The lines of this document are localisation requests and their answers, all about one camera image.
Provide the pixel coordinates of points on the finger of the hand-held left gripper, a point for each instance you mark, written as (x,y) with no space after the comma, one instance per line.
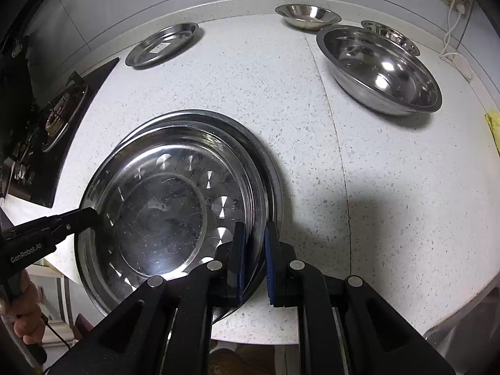
(74,215)
(80,227)

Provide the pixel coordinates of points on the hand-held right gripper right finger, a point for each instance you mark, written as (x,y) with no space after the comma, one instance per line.
(268,265)

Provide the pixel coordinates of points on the steel sink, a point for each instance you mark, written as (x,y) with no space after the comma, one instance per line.
(468,332)

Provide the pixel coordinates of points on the small patterned steel bowl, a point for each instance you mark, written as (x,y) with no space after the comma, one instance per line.
(395,33)

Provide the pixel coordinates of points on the black range hood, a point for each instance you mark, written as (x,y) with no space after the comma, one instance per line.
(11,47)

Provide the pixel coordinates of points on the steel basin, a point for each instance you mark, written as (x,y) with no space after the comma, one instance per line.
(273,179)

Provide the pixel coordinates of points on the large steel plate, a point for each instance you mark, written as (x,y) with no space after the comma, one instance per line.
(156,211)

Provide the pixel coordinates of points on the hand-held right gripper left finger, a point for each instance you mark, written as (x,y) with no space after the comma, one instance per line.
(240,259)

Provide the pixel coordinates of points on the shallow steel bowl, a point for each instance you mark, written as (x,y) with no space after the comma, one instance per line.
(308,15)

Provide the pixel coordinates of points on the person's left hand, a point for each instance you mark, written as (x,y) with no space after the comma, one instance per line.
(29,312)

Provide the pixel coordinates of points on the yellow cloth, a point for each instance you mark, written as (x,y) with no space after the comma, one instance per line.
(494,125)

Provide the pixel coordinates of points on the small steel plate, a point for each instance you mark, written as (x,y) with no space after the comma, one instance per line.
(160,45)

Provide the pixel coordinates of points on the large deep steel bowl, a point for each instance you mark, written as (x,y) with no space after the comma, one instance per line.
(382,70)

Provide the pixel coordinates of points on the black gas stove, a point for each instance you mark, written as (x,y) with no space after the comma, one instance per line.
(35,179)

